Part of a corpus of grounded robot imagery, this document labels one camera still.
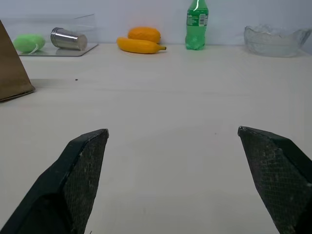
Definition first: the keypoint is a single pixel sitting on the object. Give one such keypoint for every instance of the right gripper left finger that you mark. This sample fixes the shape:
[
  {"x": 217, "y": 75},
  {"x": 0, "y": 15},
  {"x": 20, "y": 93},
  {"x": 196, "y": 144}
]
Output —
[{"x": 73, "y": 175}]

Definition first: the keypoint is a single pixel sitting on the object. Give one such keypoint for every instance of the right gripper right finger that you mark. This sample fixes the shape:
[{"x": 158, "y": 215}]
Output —
[{"x": 278, "y": 175}]

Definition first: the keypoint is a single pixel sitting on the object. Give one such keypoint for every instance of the brown paper bag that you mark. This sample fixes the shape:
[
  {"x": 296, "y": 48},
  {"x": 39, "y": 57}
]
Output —
[{"x": 9, "y": 73}]

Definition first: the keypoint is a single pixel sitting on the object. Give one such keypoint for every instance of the clear acrylic box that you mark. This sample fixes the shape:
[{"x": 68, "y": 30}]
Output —
[{"x": 85, "y": 48}]

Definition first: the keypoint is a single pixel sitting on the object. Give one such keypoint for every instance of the clear glass bowl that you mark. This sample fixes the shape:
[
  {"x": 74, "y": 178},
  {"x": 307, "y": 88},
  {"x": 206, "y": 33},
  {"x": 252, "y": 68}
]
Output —
[{"x": 273, "y": 45}]

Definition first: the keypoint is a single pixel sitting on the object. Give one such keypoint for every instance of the stainless steel cup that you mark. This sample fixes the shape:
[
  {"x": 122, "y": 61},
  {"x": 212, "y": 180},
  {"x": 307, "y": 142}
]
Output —
[{"x": 68, "y": 40}]

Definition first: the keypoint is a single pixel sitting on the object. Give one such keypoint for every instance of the green round sponge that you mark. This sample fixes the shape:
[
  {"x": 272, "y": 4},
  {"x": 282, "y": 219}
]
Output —
[{"x": 28, "y": 42}]

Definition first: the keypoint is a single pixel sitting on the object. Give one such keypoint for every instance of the yellow banana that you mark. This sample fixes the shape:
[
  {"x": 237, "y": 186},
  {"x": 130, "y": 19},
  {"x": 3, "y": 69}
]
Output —
[{"x": 139, "y": 46}]

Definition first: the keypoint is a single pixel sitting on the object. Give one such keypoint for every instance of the orange mango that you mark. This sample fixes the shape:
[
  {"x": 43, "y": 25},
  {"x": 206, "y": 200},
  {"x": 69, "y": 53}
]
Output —
[{"x": 143, "y": 34}]

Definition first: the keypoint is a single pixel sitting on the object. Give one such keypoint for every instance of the green plastic soda bottle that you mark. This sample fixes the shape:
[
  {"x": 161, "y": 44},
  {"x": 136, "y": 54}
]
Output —
[{"x": 196, "y": 31}]

